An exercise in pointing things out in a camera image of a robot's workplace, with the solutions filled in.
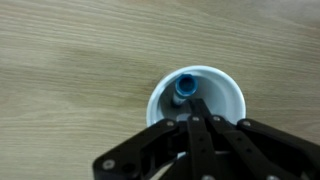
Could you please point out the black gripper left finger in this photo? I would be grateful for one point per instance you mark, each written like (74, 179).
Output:
(146, 146)

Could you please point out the blue and white marker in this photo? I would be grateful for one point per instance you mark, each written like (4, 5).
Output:
(186, 85)

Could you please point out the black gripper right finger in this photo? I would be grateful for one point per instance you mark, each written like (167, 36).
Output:
(260, 146)

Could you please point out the white paper cup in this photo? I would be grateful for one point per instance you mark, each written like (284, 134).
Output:
(223, 90)

